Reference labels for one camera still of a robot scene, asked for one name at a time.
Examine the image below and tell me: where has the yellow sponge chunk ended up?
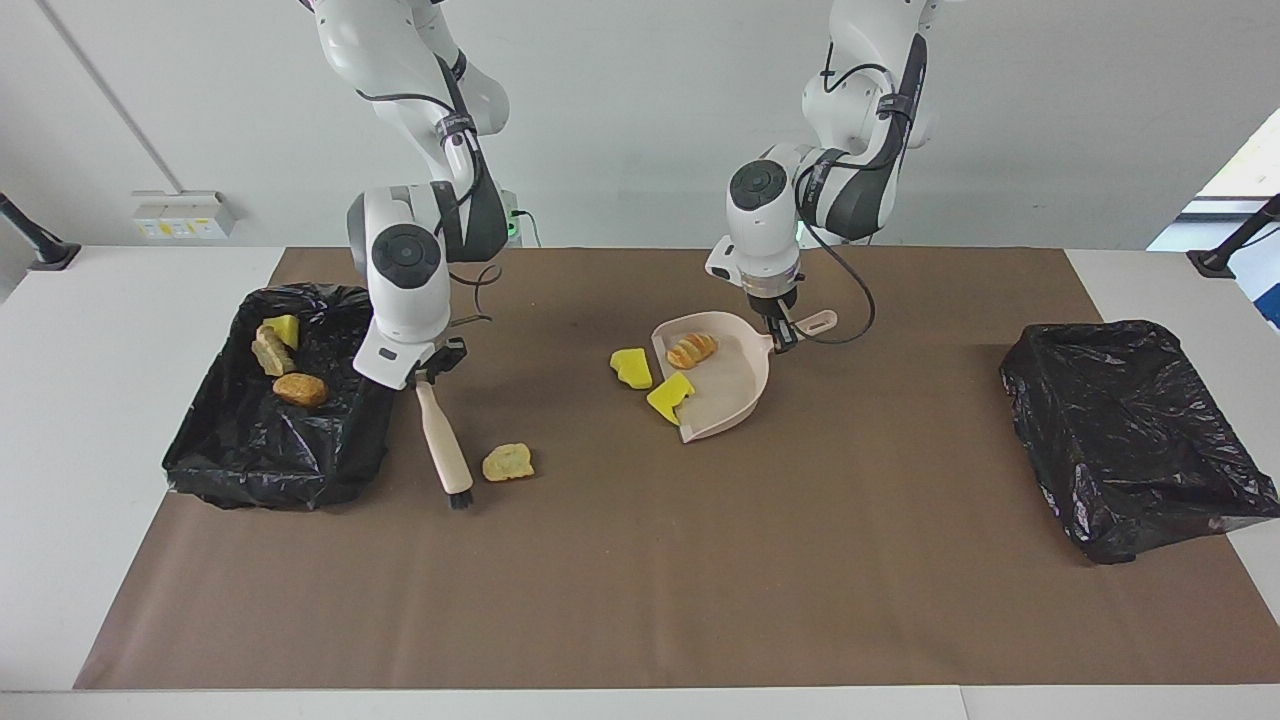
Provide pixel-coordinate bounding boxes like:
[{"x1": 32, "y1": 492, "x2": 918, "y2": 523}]
[{"x1": 610, "y1": 347, "x2": 655, "y2": 391}]

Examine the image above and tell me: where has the white wall outlet box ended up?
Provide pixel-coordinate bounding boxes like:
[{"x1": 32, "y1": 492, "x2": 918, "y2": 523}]
[{"x1": 132, "y1": 190, "x2": 241, "y2": 241}]

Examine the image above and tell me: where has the black clamp stand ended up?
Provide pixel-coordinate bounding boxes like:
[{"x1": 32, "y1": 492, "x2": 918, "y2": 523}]
[
  {"x1": 1187, "y1": 193, "x2": 1280, "y2": 280},
  {"x1": 0, "y1": 192, "x2": 81, "y2": 272}
]

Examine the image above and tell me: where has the black bag lined bin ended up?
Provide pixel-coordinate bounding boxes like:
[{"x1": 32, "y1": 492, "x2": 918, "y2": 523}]
[
  {"x1": 999, "y1": 320, "x2": 1280, "y2": 566},
  {"x1": 165, "y1": 283, "x2": 404, "y2": 512}
]

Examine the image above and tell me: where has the notched yellow sponge piece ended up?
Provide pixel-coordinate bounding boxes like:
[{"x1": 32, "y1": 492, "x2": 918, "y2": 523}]
[{"x1": 646, "y1": 371, "x2": 697, "y2": 427}]

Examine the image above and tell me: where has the orange striped bread slice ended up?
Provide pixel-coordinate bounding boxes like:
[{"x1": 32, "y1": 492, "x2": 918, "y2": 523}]
[{"x1": 251, "y1": 324, "x2": 297, "y2": 379}]

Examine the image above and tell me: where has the beige hand brush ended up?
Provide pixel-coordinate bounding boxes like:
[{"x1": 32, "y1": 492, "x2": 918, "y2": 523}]
[{"x1": 415, "y1": 378, "x2": 476, "y2": 512}]

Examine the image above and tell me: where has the brown paper table mat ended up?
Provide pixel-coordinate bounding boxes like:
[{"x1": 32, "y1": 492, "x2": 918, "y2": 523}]
[{"x1": 75, "y1": 247, "x2": 1280, "y2": 691}]

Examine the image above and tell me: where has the brown bread bun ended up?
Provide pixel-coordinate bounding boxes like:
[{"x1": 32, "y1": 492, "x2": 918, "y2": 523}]
[{"x1": 272, "y1": 372, "x2": 331, "y2": 409}]

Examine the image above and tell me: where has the pale crumpled bread lump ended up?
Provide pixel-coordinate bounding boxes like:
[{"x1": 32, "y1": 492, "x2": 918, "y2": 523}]
[{"x1": 482, "y1": 443, "x2": 535, "y2": 483}]

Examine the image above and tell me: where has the pale pink plastic dustpan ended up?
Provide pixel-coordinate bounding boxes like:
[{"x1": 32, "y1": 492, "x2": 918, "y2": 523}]
[{"x1": 651, "y1": 309, "x2": 839, "y2": 444}]

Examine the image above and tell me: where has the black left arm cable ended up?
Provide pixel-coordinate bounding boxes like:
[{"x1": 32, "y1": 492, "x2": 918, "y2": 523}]
[{"x1": 800, "y1": 215, "x2": 877, "y2": 346}]

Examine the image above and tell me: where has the small striped bread piece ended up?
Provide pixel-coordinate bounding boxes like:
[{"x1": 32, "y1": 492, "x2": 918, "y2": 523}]
[{"x1": 667, "y1": 331, "x2": 720, "y2": 371}]

